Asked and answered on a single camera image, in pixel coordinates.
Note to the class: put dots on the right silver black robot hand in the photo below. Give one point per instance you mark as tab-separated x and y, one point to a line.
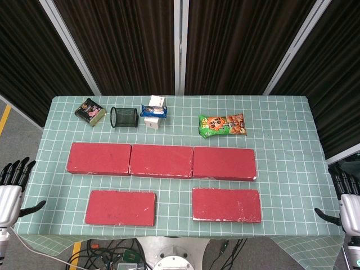
351	213

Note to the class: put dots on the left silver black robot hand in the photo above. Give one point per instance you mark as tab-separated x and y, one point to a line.
9	202

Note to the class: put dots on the red brick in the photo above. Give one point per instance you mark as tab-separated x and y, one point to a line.
225	204
98	157
121	208
225	163
160	160

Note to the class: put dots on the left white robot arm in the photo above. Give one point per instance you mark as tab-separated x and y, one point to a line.
3	244

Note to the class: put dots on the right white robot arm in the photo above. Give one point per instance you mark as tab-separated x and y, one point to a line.
354	256

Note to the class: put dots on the green checked tablecloth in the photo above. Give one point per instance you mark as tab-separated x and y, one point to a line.
281	168

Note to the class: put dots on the black luncheon meat can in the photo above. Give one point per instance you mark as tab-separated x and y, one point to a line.
90	111

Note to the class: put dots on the dark ribbed partition panel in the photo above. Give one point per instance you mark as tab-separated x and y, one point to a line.
239	45
28	56
121	45
337	84

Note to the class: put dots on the green circuit board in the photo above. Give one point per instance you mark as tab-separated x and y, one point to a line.
130	256

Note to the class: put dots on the black mesh pen holder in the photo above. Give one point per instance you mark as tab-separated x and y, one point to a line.
125	116

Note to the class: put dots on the green orange snack bag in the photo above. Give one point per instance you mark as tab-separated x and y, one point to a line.
222	125

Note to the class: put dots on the white carton box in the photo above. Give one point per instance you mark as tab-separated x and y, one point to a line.
152	123

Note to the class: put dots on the blue cookie packet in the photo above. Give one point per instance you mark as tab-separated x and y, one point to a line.
153	111

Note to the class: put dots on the silver partition post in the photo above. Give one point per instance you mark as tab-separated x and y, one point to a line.
70	47
298	47
180	45

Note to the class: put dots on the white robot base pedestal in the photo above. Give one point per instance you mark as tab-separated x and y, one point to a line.
171	253

